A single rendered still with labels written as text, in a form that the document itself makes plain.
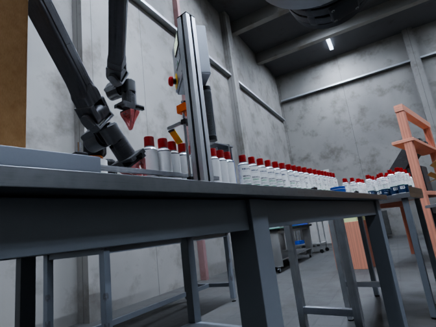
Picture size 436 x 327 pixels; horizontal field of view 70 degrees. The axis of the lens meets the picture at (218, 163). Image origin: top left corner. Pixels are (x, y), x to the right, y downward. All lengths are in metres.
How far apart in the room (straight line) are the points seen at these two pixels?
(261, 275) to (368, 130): 11.99
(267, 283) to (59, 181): 0.44
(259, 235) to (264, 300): 0.12
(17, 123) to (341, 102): 12.69
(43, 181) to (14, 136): 0.08
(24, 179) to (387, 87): 12.78
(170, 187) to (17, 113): 0.20
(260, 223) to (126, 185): 0.34
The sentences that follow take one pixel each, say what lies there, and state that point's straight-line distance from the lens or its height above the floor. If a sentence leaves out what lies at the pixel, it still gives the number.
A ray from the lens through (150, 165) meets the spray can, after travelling 1.01.
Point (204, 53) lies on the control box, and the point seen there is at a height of 1.36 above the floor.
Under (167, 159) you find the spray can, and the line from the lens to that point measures 1.04.
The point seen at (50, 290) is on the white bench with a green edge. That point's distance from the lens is 2.83.
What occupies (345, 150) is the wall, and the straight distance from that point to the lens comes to 12.46.
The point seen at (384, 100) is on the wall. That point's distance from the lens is 12.79.
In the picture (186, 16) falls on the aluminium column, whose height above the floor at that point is 1.48.
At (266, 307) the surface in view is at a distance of 0.64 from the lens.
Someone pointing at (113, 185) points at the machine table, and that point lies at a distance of 0.38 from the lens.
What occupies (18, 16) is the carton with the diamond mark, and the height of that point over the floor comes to 1.03.
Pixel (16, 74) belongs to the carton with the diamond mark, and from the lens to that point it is 0.44.
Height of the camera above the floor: 0.75
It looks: 13 degrees up
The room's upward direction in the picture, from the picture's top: 7 degrees counter-clockwise
